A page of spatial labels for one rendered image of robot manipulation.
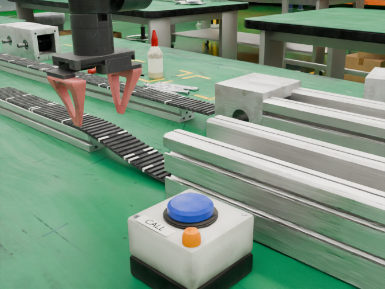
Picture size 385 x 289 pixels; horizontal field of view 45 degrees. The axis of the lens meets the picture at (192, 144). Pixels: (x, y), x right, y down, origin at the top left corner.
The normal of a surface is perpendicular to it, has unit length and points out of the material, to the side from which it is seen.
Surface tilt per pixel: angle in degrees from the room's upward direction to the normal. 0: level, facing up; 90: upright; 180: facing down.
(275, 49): 90
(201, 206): 2
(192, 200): 3
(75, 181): 0
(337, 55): 90
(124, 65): 90
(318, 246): 90
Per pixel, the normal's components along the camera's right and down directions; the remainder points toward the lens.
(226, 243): 0.72, 0.24
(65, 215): -0.01, -0.93
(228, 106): -0.69, 0.26
